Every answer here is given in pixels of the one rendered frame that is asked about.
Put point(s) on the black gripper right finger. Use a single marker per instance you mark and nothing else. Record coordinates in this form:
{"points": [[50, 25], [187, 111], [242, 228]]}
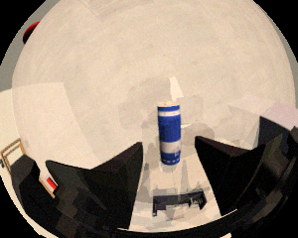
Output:
{"points": [[231, 170]]}

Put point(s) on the blue and silver battery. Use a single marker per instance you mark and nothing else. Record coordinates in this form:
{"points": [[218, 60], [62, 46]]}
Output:
{"points": [[169, 132]]}

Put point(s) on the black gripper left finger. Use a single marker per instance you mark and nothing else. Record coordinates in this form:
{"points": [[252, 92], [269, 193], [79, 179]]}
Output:
{"points": [[112, 185]]}

